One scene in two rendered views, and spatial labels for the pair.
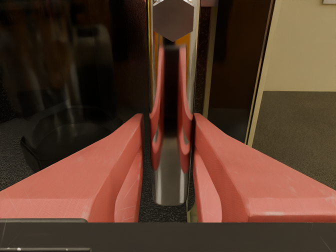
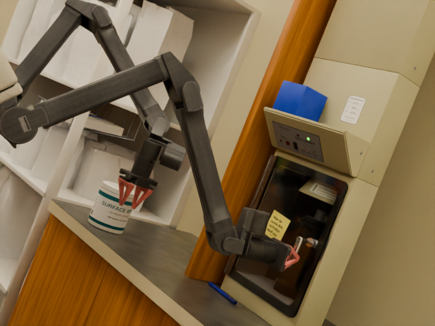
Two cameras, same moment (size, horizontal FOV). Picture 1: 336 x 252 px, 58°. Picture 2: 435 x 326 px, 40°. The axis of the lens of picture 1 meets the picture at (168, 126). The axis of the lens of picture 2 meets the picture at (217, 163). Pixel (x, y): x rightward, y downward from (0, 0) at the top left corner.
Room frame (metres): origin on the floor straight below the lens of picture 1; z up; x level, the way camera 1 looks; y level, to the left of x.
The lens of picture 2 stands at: (-1.16, -1.05, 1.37)
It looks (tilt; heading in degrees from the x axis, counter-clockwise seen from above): 2 degrees down; 50
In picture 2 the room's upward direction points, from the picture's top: 22 degrees clockwise
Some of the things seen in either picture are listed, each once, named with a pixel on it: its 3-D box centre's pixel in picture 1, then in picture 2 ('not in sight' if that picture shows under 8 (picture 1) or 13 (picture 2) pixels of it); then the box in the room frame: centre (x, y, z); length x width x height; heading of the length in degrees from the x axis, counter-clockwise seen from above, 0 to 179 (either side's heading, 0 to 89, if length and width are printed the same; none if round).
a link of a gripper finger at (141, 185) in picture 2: not in sight; (135, 193); (-0.18, 0.41, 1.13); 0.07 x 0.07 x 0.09; 0
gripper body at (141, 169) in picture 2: not in sight; (142, 169); (-0.19, 0.41, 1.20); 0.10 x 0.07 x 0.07; 0
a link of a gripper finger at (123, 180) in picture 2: not in sight; (130, 191); (-0.20, 0.41, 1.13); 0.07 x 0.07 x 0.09; 0
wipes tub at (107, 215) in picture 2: not in sight; (112, 207); (-0.04, 0.71, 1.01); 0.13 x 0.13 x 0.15
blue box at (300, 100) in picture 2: not in sight; (300, 103); (0.09, 0.19, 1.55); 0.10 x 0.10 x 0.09; 0
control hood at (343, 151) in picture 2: not in sight; (307, 140); (0.09, 0.11, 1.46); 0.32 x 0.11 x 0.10; 90
